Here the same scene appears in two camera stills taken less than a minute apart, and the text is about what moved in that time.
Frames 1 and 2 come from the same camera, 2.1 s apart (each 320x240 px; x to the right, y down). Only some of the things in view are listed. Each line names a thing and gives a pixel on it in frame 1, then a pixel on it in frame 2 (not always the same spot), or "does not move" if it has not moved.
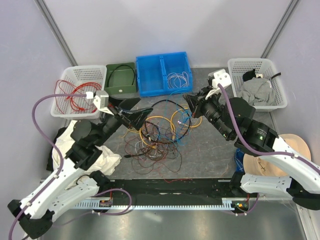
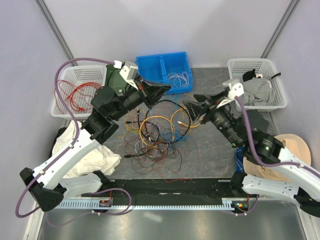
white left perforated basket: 79,80 does not move
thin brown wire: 148,155 does not move
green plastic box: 120,78 does not move
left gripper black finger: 127,104 -> 156,90
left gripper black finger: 134,118 -> 155,97
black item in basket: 249,75 does not move
